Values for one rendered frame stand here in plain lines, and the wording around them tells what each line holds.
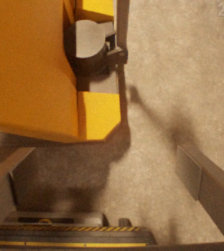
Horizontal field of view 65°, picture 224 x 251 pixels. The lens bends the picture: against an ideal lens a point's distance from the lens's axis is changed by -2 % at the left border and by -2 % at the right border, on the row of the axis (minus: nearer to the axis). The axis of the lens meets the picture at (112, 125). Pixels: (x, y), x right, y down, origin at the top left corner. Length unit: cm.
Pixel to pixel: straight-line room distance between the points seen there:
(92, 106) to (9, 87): 41
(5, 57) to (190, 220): 115
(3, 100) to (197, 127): 104
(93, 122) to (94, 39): 33
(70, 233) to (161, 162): 62
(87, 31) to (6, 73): 47
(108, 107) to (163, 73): 57
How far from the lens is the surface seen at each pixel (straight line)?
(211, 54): 141
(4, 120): 40
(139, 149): 110
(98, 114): 76
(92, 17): 102
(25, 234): 88
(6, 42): 45
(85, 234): 81
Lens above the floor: 109
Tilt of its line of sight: 81 degrees down
